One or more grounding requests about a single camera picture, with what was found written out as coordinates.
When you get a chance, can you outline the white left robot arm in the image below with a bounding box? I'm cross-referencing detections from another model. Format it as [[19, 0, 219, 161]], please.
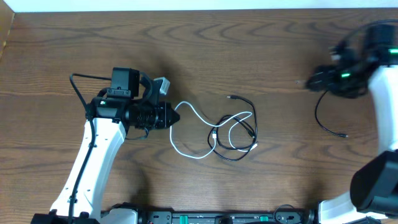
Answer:
[[50, 100, 180, 223]]

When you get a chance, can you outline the white usb cable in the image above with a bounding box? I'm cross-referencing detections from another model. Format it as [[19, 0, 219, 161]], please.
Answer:
[[169, 101, 259, 160]]

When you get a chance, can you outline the black usb cable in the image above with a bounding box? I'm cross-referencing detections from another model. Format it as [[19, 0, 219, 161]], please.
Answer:
[[207, 95, 259, 162], [313, 90, 349, 138]]

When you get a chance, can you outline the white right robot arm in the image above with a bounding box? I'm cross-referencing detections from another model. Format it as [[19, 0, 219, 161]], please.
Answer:
[[306, 44, 397, 223]]

